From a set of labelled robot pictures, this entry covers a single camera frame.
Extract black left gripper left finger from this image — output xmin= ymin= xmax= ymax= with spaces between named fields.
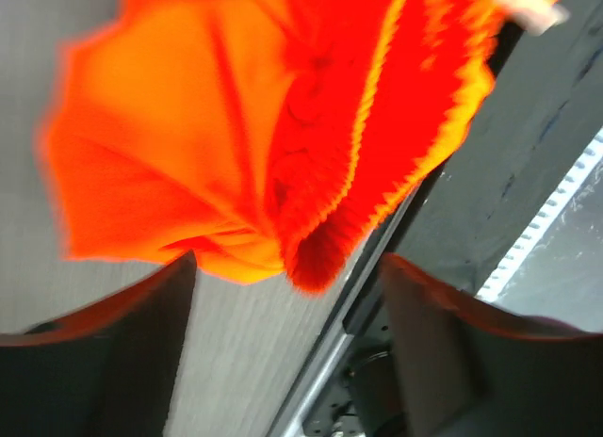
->
xmin=1 ymin=252 xmax=197 ymax=436

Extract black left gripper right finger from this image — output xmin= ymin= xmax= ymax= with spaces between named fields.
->
xmin=381 ymin=253 xmax=602 ymax=436

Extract orange shorts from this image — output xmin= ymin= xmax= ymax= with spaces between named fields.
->
xmin=35 ymin=0 xmax=574 ymax=297

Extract white slotted cable duct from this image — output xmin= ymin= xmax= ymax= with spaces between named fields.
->
xmin=476 ymin=129 xmax=602 ymax=302

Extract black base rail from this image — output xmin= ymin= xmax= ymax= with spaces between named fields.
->
xmin=268 ymin=0 xmax=602 ymax=436

